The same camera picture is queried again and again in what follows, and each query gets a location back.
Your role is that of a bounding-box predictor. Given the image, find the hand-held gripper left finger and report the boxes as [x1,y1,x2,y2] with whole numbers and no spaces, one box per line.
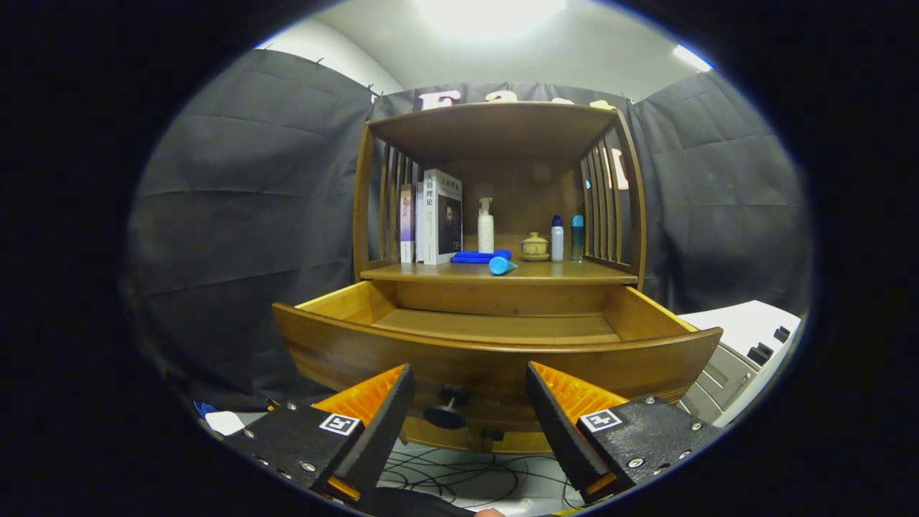
[219,363,416,503]

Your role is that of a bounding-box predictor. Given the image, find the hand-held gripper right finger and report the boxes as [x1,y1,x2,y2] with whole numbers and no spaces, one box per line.
[526,361,722,506]

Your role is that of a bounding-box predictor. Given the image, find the black round drawer knob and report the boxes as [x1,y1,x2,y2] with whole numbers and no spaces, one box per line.
[422,386,471,431]

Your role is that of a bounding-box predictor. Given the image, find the wooden drawer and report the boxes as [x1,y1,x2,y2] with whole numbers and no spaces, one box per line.
[271,279,724,435]

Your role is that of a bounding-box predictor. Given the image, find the wooden cabinet door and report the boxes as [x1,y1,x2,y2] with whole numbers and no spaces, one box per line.
[399,418,478,453]
[495,429,555,455]

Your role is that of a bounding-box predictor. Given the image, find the wooden countertop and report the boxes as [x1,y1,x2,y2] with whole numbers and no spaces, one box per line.
[359,258,640,286]

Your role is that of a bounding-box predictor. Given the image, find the white filing cabinet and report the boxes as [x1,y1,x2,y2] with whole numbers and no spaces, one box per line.
[675,300,803,428]

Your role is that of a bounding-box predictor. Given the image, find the wooden cabinet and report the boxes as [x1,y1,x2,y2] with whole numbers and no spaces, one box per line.
[271,101,724,455]

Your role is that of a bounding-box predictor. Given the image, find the yellow lidded teacup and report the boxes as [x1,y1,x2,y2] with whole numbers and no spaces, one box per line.
[519,231,551,262]

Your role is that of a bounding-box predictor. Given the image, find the purple book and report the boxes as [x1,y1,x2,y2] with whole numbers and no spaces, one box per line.
[399,183,417,264]

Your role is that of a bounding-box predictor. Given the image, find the white pump bottle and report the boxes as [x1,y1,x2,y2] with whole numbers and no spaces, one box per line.
[477,197,495,254]

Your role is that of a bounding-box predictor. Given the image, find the white portrait book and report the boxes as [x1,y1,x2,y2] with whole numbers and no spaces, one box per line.
[422,169,463,266]

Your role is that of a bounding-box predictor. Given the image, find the rectangular ceiling light panel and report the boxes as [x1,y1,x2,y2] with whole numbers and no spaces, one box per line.
[673,45,714,73]

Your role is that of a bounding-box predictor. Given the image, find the black floor cables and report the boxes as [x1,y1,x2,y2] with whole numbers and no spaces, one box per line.
[377,445,582,511]

